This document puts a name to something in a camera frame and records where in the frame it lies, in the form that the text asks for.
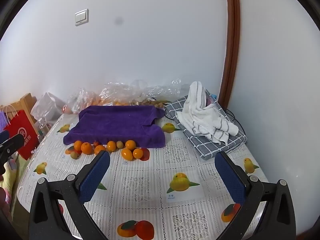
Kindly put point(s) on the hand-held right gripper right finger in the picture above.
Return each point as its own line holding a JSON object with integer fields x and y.
{"x": 230, "y": 177}

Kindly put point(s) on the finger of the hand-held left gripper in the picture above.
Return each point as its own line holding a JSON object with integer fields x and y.
{"x": 3, "y": 137}
{"x": 12, "y": 143}

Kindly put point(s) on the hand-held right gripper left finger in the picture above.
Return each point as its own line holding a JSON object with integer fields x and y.
{"x": 95, "y": 177}

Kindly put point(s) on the small green-tan fruit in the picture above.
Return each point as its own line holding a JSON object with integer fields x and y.
{"x": 119, "y": 144}
{"x": 74, "y": 155}

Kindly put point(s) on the small red fruit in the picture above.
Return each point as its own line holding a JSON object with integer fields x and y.
{"x": 96, "y": 144}

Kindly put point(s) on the small orange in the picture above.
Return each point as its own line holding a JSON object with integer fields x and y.
{"x": 78, "y": 145}

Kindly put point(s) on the oval orange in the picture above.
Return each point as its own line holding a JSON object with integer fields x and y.
{"x": 126, "y": 154}

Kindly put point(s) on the pile of tan fruits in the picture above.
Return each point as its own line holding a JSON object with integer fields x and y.
{"x": 150, "y": 103}

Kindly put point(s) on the purple paper bag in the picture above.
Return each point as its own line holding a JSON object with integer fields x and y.
{"x": 3, "y": 120}

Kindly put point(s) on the yellow-green bedding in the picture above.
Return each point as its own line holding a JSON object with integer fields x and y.
{"x": 15, "y": 177}

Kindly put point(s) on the red paper bag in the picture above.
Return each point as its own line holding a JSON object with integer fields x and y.
{"x": 25, "y": 130}

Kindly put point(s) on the clear plastic bottle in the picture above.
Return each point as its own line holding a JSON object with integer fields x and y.
{"x": 43, "y": 127}

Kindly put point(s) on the grey checked cloth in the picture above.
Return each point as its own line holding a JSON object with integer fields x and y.
{"x": 212, "y": 145}

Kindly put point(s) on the wooden chair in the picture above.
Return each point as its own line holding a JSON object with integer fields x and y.
{"x": 26, "y": 101}

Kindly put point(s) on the white plastic bag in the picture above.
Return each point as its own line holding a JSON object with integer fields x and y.
{"x": 47, "y": 107}

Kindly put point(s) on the purple towel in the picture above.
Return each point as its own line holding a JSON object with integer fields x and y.
{"x": 112, "y": 122}

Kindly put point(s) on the fruit print tablecloth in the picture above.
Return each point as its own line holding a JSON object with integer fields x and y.
{"x": 155, "y": 170}

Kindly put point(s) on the pink peach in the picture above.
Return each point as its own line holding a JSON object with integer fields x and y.
{"x": 67, "y": 109}

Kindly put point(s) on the white striped towel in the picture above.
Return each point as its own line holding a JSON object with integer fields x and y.
{"x": 197, "y": 115}

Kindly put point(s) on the pile of bagged oranges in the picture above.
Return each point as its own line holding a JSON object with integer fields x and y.
{"x": 117, "y": 103}

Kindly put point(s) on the clear bag with orange fruit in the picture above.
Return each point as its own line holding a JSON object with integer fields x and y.
{"x": 85, "y": 100}

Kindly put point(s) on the pink packet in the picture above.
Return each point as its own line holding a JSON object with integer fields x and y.
{"x": 209, "y": 100}

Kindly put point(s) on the large clear plastic bag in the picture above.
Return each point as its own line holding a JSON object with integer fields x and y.
{"x": 155, "y": 91}

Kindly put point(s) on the brown wooden door frame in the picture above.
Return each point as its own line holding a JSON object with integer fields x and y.
{"x": 232, "y": 42}

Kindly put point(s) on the white light switch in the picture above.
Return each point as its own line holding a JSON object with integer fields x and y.
{"x": 81, "y": 17}

